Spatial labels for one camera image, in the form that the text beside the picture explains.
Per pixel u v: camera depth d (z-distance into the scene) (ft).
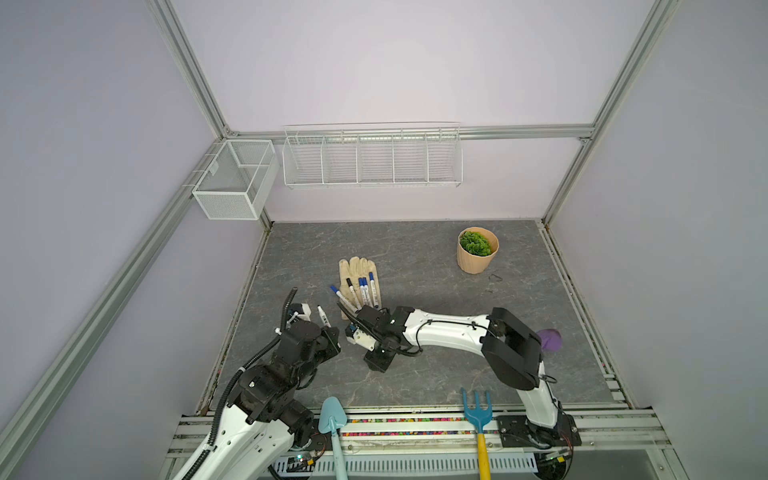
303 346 1.71
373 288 3.26
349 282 3.34
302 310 2.19
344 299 3.16
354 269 3.45
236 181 3.19
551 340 2.87
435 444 2.42
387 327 2.11
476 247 3.17
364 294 3.24
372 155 3.23
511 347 1.74
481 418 2.48
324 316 2.40
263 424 1.56
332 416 2.45
